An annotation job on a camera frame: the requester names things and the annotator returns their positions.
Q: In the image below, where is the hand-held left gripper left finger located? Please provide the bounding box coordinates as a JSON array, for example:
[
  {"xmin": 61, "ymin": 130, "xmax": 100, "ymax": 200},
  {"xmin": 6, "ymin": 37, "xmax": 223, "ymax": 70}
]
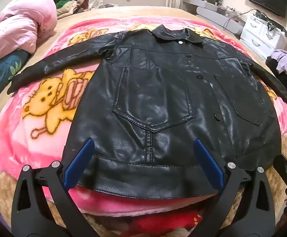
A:
[{"xmin": 11, "ymin": 138, "xmax": 102, "ymax": 237}]

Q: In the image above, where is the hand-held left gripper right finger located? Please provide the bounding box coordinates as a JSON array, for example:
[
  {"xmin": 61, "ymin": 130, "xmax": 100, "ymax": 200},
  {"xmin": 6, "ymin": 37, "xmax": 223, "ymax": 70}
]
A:
[{"xmin": 193, "ymin": 138, "xmax": 277, "ymax": 237}]

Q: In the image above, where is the black leather jacket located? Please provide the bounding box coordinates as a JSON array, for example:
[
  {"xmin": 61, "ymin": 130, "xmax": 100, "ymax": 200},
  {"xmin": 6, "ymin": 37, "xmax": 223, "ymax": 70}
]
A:
[{"xmin": 7, "ymin": 25, "xmax": 287, "ymax": 199}]

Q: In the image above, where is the pile of mixed clothes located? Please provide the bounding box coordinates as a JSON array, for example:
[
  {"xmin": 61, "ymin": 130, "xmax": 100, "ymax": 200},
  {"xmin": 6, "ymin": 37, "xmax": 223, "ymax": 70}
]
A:
[{"xmin": 52, "ymin": 0, "xmax": 119, "ymax": 18}]

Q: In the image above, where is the pink bear print blanket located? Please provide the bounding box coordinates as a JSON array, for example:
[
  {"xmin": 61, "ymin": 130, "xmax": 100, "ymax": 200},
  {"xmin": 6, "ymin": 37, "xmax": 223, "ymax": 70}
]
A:
[{"xmin": 0, "ymin": 15, "xmax": 287, "ymax": 215}]

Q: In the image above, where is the red cloth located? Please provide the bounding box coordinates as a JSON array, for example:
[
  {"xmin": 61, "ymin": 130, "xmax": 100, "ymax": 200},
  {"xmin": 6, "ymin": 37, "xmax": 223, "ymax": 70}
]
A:
[{"xmin": 129, "ymin": 212, "xmax": 203, "ymax": 237}]

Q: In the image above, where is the dark floral pillow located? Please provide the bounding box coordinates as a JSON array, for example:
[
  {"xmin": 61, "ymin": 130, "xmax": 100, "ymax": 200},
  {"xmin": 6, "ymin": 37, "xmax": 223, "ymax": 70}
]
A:
[{"xmin": 0, "ymin": 48, "xmax": 31, "ymax": 99}]

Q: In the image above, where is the white drawer cabinet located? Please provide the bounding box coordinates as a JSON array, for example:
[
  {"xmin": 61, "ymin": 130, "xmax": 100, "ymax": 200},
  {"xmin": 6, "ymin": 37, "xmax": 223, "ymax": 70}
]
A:
[{"xmin": 240, "ymin": 13, "xmax": 287, "ymax": 60}]

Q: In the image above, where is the pink duvet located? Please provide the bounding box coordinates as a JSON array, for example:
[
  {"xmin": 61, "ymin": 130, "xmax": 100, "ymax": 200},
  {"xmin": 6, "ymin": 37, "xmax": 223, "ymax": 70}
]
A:
[{"xmin": 0, "ymin": 0, "xmax": 58, "ymax": 76}]

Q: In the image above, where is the grey white dressing table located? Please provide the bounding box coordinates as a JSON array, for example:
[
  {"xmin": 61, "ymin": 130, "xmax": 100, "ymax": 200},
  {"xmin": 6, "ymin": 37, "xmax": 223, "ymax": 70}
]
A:
[{"xmin": 183, "ymin": 0, "xmax": 246, "ymax": 35}]

